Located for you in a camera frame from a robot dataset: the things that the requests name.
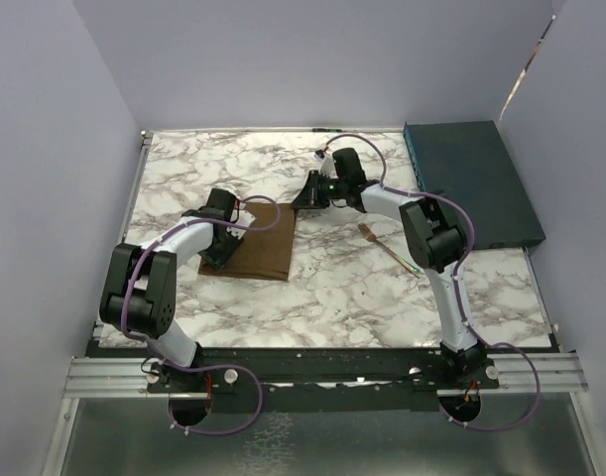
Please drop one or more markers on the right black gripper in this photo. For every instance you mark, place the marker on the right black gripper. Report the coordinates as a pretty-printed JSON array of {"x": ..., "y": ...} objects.
[{"x": 309, "y": 197}]

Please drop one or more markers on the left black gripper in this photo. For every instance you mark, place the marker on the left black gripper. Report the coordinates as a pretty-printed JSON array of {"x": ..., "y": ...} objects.
[{"x": 219, "y": 259}]

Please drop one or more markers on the brown cloth napkin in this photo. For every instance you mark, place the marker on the brown cloth napkin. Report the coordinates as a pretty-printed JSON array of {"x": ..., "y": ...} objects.
[{"x": 265, "y": 255}]

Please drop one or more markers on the copper iridescent fork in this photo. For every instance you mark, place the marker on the copper iridescent fork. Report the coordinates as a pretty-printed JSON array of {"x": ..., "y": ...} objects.
[{"x": 368, "y": 234}]

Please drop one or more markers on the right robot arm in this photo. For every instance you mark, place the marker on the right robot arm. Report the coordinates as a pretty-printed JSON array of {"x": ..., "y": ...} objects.
[{"x": 436, "y": 238}]

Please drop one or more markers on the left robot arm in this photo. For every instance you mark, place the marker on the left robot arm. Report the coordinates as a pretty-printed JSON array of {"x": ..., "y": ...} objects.
[{"x": 139, "y": 296}]

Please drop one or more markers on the dark teal flat box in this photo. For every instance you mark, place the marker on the dark teal flat box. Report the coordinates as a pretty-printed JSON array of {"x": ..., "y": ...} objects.
[{"x": 469, "y": 163}]

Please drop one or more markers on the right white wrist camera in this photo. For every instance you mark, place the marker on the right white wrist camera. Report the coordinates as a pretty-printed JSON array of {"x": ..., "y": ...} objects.
[{"x": 326, "y": 163}]

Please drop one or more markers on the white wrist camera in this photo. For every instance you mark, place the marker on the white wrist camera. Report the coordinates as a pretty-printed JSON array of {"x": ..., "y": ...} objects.
[
  {"x": 326, "y": 163},
  {"x": 244, "y": 220}
]

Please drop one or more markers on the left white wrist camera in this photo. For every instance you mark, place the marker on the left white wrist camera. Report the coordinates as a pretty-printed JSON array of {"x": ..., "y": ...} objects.
[{"x": 244, "y": 220}]

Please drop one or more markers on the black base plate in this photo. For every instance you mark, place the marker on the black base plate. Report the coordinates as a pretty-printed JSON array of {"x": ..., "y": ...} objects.
[{"x": 313, "y": 363}]

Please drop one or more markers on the aluminium rail frame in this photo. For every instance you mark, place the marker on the aluminium rail frame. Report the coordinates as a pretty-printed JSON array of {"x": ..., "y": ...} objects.
[{"x": 507, "y": 373}]

